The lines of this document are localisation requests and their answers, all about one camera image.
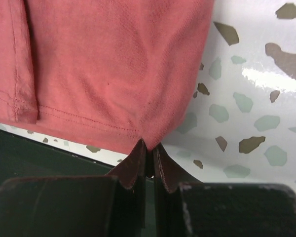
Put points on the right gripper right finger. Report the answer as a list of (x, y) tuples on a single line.
[(186, 207)]

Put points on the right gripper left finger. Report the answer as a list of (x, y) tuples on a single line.
[(112, 205)]

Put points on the dusty red t shirt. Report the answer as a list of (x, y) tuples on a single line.
[(105, 73)]

